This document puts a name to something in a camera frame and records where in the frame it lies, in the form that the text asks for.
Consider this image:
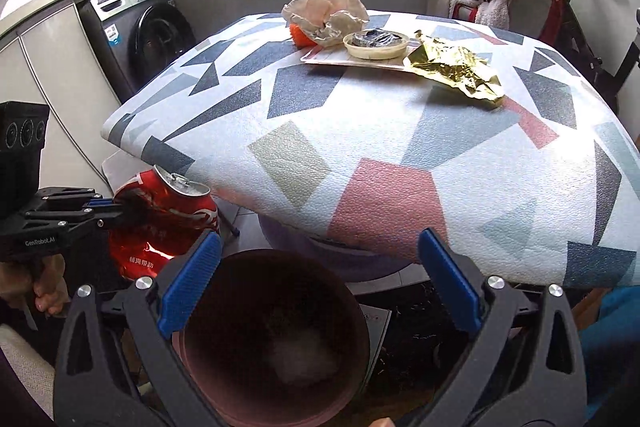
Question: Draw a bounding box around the white tray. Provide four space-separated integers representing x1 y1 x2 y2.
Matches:
300 42 416 70

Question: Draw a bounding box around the dark red trash bin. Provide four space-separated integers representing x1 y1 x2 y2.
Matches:
170 249 371 427

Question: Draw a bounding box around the round cream bowl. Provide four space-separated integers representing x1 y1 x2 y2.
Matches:
343 29 410 60

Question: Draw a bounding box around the orange snack packet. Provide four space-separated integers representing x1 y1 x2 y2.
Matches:
289 24 321 48

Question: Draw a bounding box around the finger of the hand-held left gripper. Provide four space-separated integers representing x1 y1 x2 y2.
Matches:
25 208 151 231
25 188 127 214

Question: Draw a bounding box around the white fleece garment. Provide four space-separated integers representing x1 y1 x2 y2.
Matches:
435 0 508 28

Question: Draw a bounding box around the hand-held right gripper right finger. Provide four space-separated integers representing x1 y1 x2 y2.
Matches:
410 227 588 427

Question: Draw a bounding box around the white cabinet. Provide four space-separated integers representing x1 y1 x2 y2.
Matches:
0 0 166 208

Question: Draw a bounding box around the black exercise bike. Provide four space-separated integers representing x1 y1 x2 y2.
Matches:
525 0 640 118

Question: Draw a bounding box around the white knit cloth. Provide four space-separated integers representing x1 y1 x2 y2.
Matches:
0 324 56 420

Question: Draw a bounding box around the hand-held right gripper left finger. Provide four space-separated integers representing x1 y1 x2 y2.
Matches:
54 229 223 427

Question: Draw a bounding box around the grey washing machine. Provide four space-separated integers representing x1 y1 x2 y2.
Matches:
80 0 198 105

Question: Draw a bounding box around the silver wrapper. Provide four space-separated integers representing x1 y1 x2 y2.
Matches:
350 31 401 48

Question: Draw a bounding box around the crushed red drink can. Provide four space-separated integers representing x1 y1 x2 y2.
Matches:
109 164 221 283

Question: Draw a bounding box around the person's left hand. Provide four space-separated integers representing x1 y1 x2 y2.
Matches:
0 254 69 318

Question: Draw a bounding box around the white plastic bag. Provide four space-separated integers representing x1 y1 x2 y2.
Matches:
281 0 370 48

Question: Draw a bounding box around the geometric patterned table cover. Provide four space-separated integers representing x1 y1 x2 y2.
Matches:
102 11 640 290

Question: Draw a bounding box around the gold foil wrapper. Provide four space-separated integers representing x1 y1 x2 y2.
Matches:
402 32 506 108

